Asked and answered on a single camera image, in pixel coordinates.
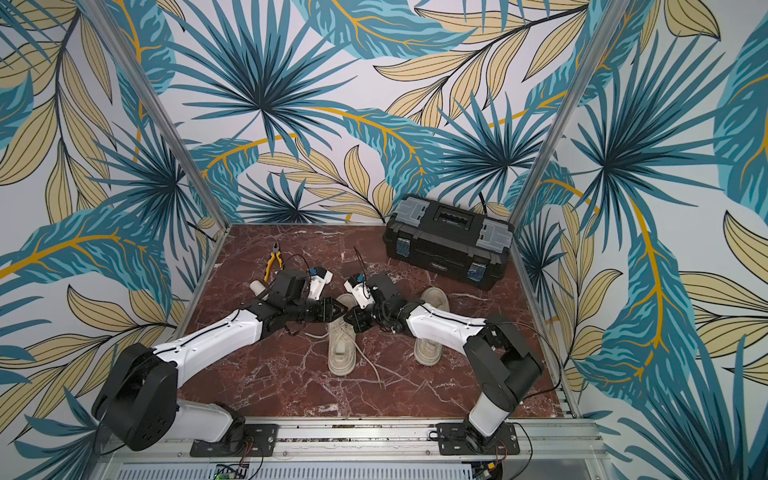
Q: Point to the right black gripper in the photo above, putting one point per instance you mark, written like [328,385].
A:
[368,312]

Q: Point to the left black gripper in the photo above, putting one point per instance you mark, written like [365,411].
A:
[327,312]

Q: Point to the beige sneaker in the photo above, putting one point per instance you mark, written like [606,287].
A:
[427,352]
[342,347]

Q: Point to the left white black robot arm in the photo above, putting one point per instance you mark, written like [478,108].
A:
[139,402]

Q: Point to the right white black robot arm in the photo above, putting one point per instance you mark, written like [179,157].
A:
[504,364]

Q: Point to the small beige cylinder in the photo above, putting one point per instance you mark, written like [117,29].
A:
[257,287]

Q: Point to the black grey toolbox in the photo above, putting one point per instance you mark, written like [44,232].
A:
[461,245]

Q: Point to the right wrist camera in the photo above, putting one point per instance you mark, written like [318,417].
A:
[356,285]

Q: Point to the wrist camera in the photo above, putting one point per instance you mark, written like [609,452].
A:
[319,277]
[356,285]

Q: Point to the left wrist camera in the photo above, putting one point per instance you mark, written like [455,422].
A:
[319,277]

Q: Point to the yellow handled pliers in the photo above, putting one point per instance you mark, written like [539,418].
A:
[275,262]

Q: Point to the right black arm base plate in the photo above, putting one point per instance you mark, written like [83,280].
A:
[462,439]

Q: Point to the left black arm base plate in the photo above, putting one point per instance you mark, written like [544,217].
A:
[240,441]

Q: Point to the aluminium front rail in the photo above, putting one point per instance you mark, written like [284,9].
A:
[379,448]

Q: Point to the left aluminium corner post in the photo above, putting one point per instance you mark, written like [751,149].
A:
[108,30]

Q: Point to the aluminium corner post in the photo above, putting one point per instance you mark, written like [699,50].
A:
[580,81]
[108,30]

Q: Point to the right aluminium corner post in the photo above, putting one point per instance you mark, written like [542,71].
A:
[580,81]

